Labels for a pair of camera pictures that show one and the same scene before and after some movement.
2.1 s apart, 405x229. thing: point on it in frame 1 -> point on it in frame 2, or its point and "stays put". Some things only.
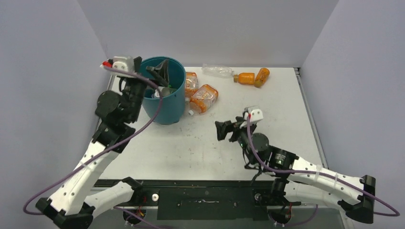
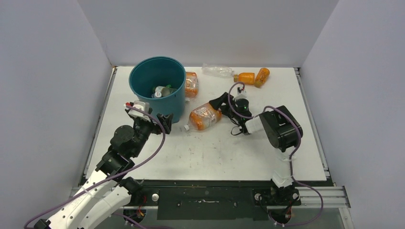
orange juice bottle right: x=261 y=77 stays put
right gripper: x=228 y=126 -> x=217 y=103
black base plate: x=206 y=199 stays put
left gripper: x=157 y=78 -> x=165 y=121
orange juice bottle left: x=244 y=78 stays put
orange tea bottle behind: x=191 y=83 stays put
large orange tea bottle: x=203 y=99 -> x=203 y=117
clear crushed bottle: x=220 y=71 stays put
